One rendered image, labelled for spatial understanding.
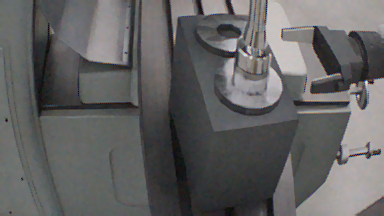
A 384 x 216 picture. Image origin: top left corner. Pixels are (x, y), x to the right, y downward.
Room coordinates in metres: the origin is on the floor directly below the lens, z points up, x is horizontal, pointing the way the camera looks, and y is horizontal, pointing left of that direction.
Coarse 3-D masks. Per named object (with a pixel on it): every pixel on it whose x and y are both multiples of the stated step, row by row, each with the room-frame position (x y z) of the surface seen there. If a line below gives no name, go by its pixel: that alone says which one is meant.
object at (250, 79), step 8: (240, 64) 0.58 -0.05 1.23; (248, 64) 0.58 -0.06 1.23; (264, 64) 0.58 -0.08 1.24; (240, 72) 0.58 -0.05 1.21; (248, 72) 0.58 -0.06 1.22; (256, 72) 0.58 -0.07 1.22; (264, 72) 0.58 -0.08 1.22; (232, 80) 0.59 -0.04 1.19; (240, 80) 0.58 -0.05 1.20; (248, 80) 0.58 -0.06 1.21; (256, 80) 0.58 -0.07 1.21; (264, 80) 0.58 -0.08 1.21; (240, 88) 0.58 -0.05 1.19; (248, 88) 0.58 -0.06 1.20; (256, 88) 0.58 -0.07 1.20; (264, 88) 0.58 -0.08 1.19
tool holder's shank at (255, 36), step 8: (256, 0) 0.59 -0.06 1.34; (264, 0) 0.59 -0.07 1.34; (256, 8) 0.59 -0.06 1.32; (264, 8) 0.59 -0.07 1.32; (248, 16) 0.60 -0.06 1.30; (256, 16) 0.59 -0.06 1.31; (264, 16) 0.59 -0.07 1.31; (248, 24) 0.60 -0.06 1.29; (256, 24) 0.59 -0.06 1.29; (264, 24) 0.59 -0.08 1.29; (248, 32) 0.59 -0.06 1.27; (256, 32) 0.59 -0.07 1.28; (264, 32) 0.59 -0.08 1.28; (248, 40) 0.59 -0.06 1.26; (256, 40) 0.59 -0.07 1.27; (264, 40) 0.59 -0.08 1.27; (248, 48) 0.59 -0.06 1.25; (256, 48) 0.59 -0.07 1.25
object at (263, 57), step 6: (240, 42) 0.60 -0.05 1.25; (240, 48) 0.59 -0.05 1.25; (246, 48) 0.59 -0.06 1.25; (264, 48) 0.60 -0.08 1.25; (270, 48) 0.60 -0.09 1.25; (240, 54) 0.58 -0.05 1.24; (246, 54) 0.58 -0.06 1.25; (252, 54) 0.58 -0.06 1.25; (258, 54) 0.59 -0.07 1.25; (264, 54) 0.59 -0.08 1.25; (270, 54) 0.59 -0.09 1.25; (246, 60) 0.58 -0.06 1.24; (252, 60) 0.58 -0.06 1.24; (258, 60) 0.58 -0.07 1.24; (264, 60) 0.58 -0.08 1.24; (270, 60) 0.59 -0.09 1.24
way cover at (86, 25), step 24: (48, 0) 0.91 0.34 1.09; (72, 0) 1.02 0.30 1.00; (96, 0) 1.09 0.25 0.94; (120, 0) 1.11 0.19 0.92; (72, 24) 0.94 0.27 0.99; (96, 24) 1.00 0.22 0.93; (120, 24) 1.01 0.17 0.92; (72, 48) 0.87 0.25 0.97; (96, 48) 0.92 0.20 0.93; (120, 48) 0.93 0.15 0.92
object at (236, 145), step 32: (192, 32) 0.70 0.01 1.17; (224, 32) 0.71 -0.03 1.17; (192, 64) 0.63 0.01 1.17; (224, 64) 0.62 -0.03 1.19; (192, 96) 0.62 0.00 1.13; (224, 96) 0.57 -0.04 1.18; (256, 96) 0.58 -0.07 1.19; (288, 96) 0.60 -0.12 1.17; (192, 128) 0.60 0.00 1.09; (224, 128) 0.53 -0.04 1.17; (256, 128) 0.54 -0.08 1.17; (288, 128) 0.55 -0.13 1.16; (192, 160) 0.59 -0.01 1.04; (224, 160) 0.53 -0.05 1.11; (256, 160) 0.54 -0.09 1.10; (224, 192) 0.53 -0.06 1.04; (256, 192) 0.55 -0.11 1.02
